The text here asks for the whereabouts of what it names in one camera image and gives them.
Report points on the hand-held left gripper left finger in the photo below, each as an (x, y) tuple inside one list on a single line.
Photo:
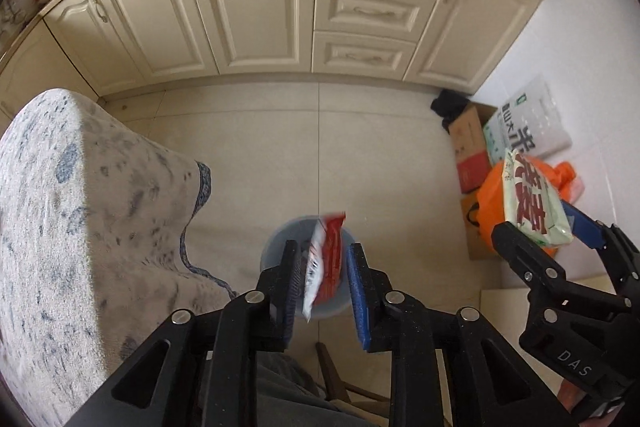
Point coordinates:
[(292, 297)]

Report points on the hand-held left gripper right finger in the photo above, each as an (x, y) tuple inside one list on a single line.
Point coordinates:
[(361, 297)]

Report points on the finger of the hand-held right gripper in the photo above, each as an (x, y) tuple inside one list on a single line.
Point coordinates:
[(582, 224), (525, 257)]

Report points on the red white snack packet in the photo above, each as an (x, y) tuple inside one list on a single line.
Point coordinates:
[(327, 257)]

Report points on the blue grey plastic bin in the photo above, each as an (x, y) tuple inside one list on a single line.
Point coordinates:
[(277, 242)]

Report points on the green white packet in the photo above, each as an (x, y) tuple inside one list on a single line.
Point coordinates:
[(530, 197)]

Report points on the pink plastic bag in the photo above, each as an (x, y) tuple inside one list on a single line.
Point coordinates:
[(576, 189)]

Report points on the orange plastic bag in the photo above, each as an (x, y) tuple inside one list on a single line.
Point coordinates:
[(492, 202)]

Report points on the wooden chair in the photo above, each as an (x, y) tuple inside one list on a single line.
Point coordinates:
[(345, 387)]

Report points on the person's legs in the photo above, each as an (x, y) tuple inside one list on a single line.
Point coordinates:
[(290, 392)]

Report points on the white rice bag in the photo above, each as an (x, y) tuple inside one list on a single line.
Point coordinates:
[(540, 112)]

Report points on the brown red cardboard box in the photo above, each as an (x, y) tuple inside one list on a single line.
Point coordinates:
[(467, 142)]

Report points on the black cloth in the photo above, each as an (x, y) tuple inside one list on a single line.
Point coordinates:
[(450, 104)]

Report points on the white blue patterned tablecloth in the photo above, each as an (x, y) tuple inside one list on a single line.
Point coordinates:
[(75, 217)]

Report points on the cream base cabinets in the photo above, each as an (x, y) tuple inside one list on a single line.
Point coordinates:
[(250, 7)]

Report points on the row of hanging utensils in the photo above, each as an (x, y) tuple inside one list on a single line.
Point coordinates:
[(11, 18)]

